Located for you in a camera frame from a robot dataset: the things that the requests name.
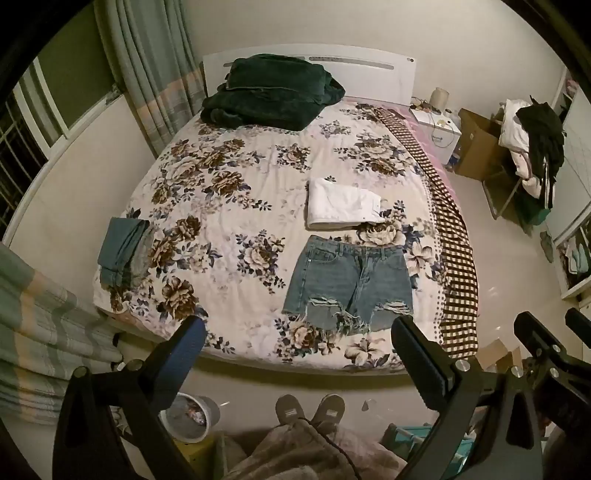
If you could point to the pile of white clothes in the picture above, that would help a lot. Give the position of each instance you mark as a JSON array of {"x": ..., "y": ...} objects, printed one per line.
[{"x": 515, "y": 124}]

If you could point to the person's fuzzy grey clothing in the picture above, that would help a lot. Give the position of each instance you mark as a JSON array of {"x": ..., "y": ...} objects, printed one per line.
[{"x": 295, "y": 454}]

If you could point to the white nightstand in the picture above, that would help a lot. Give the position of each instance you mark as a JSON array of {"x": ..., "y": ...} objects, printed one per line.
[{"x": 438, "y": 134}]

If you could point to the large cardboard box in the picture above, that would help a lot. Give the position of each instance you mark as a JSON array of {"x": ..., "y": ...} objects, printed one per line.
[{"x": 478, "y": 143}]

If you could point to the teal plastic basket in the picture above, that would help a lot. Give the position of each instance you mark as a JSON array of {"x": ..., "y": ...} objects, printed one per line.
[{"x": 415, "y": 438}]

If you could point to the frayed denim shorts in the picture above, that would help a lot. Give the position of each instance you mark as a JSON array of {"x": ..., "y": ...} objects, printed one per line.
[{"x": 351, "y": 281}]

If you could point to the folded white pants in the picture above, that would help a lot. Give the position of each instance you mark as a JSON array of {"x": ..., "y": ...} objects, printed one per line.
[{"x": 337, "y": 203}]

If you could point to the window with grille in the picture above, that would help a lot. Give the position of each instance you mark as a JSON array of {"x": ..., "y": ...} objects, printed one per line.
[{"x": 55, "y": 106}]

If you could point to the dark green plush blanket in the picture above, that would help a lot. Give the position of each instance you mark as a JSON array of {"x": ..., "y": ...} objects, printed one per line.
[{"x": 272, "y": 92}]

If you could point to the black garment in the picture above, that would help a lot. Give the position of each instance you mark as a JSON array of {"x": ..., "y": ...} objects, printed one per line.
[{"x": 547, "y": 138}]

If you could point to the folding chair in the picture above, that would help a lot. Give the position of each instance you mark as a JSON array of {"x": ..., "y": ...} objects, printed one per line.
[{"x": 503, "y": 194}]

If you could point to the yellow box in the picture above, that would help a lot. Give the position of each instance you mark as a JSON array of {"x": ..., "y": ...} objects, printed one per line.
[{"x": 196, "y": 454}]

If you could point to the green striped curtain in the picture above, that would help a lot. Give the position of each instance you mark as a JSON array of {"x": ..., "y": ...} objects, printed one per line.
[
  {"x": 147, "y": 69},
  {"x": 41, "y": 332}
]

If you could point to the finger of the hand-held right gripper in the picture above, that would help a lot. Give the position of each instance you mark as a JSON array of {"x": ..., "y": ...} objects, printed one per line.
[
  {"x": 535, "y": 334},
  {"x": 581, "y": 323}
]

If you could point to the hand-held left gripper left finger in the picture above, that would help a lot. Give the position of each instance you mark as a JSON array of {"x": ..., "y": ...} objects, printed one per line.
[{"x": 183, "y": 350}]

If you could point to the grey trash bin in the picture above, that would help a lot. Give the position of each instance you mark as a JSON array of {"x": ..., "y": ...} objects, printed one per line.
[{"x": 189, "y": 415}]

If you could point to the white wardrobe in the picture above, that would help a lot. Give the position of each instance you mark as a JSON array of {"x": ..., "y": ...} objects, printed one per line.
[{"x": 577, "y": 175}]

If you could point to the bed with floral sheet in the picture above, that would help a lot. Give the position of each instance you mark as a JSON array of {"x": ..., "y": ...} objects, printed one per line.
[{"x": 221, "y": 184}]

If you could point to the person's grey slipper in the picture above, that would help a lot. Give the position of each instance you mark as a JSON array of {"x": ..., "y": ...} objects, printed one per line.
[
  {"x": 291, "y": 410},
  {"x": 328, "y": 408}
]

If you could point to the white headboard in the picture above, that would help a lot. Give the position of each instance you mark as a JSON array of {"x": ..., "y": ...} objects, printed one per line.
[{"x": 369, "y": 78}]

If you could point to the brown checkered cloth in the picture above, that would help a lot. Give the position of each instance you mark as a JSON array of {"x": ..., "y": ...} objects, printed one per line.
[{"x": 450, "y": 240}]

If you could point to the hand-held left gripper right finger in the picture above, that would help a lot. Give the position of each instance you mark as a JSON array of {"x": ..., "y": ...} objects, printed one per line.
[{"x": 415, "y": 357}]

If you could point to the person's left grey slipper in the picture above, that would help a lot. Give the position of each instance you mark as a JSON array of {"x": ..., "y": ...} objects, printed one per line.
[{"x": 291, "y": 410}]

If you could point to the person's right grey slipper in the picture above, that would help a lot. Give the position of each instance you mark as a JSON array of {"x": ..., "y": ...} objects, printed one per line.
[{"x": 328, "y": 408}]

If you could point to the folded blue jeans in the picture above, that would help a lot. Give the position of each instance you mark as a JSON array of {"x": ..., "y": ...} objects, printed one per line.
[{"x": 122, "y": 251}]

